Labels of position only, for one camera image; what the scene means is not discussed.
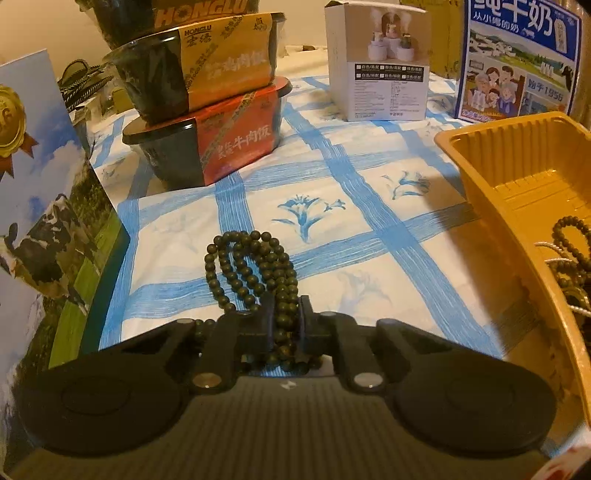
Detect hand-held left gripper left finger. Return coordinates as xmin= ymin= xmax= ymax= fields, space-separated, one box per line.
xmin=99 ymin=294 xmax=279 ymax=394

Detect dark green bead bracelet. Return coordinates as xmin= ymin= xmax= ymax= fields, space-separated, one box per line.
xmin=194 ymin=231 xmax=324 ymax=374

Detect small white product box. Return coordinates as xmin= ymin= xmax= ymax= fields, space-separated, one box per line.
xmin=323 ymin=0 xmax=432 ymax=123

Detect red label instant meal bowl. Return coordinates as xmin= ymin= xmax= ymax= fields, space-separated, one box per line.
xmin=122 ymin=76 xmax=294 ymax=188

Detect yellow label instant meal bowl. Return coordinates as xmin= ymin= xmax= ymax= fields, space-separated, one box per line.
xmin=102 ymin=12 xmax=288 ymax=125

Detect blue illustrated milk box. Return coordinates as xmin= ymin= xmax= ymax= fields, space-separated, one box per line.
xmin=455 ymin=0 xmax=583 ymax=127

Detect white green milk carton box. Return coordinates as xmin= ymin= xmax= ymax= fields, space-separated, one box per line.
xmin=0 ymin=48 xmax=132 ymax=416

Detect red white printed cloth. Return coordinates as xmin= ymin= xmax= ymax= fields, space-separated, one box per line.
xmin=531 ymin=429 xmax=591 ymax=480

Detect black label instant meal bowl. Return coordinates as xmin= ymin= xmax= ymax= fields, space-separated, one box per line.
xmin=76 ymin=0 xmax=264 ymax=49

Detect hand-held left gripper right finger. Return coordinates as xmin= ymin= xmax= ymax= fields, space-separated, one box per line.
xmin=298 ymin=296 xmax=459 ymax=394

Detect brown bead bracelets with pearls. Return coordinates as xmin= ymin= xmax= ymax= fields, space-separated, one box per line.
xmin=536 ymin=240 xmax=591 ymax=319

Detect orange plastic tray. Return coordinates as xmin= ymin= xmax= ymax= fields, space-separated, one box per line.
xmin=434 ymin=111 xmax=591 ymax=444

